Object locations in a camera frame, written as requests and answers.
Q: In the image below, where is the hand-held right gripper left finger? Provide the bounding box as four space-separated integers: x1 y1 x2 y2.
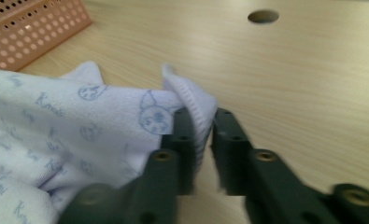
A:
122 106 196 224

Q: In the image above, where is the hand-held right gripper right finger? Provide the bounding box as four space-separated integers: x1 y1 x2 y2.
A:
209 107 343 224

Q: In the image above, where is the white printed towel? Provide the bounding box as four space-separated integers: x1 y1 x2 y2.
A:
0 60 220 224

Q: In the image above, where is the pink perforated plastic basket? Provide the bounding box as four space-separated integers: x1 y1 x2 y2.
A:
0 0 93 73

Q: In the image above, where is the dark round table grommet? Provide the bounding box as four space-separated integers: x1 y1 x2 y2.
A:
247 8 280 25

